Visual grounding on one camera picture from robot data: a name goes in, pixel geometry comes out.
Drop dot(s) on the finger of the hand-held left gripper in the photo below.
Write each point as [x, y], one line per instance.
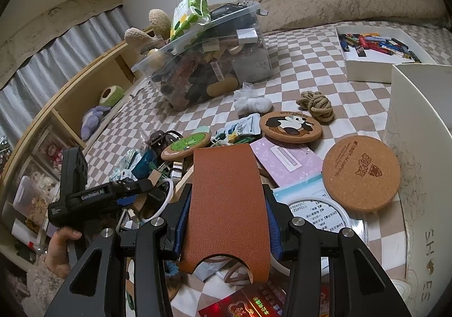
[157, 198]
[137, 185]

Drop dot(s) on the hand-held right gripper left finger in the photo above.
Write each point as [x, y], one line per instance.
[180, 235]

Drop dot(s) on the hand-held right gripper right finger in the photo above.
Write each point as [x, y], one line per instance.
[274, 232]

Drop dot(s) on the brown leather sleeve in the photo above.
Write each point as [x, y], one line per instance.
[226, 204]

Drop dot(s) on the white cardboard shoe box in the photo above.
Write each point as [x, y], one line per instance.
[416, 147]

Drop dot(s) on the person's left hand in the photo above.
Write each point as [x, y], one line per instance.
[60, 253]

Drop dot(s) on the teal patterned pouch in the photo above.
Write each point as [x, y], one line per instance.
[123, 165]

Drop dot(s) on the framed doll picture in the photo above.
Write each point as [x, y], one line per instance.
[53, 152]

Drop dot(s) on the dark printed cork coaster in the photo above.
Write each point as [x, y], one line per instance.
[176, 288]

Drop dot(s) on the purple plush toy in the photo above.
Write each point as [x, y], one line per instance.
[93, 122]

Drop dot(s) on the green cartoon cork coaster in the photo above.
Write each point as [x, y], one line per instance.
[185, 145]

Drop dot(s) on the purple card packet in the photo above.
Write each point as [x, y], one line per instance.
[282, 161]

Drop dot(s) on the red cardboard box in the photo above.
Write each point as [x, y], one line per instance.
[247, 303]

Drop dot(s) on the wooden bedside shelf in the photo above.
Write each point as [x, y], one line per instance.
[70, 90]

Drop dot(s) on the green round plush toy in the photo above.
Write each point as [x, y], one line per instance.
[111, 96]

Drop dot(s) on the plain cork coaster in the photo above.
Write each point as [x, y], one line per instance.
[360, 175]

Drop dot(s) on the panda cork coaster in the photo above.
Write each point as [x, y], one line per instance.
[289, 126]

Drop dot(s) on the blue white snack packet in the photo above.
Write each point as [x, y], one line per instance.
[243, 126]

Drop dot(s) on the grey curtain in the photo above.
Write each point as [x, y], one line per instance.
[53, 62]

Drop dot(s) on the clear plastic storage bin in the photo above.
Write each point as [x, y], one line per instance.
[197, 73]

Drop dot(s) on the white socks bundle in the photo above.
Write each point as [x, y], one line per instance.
[254, 103]

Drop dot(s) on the beige printed valance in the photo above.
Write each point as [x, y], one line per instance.
[53, 20]

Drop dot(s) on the green wipes packet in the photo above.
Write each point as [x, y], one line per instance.
[187, 13]

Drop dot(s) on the white shallow box lid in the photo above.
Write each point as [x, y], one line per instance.
[367, 69]

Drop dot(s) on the pile of colourful lighters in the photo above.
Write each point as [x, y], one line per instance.
[374, 43]

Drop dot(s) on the beige quilt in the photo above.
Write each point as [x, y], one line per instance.
[353, 2]

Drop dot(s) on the pink glasses frame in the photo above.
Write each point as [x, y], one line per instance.
[227, 278]

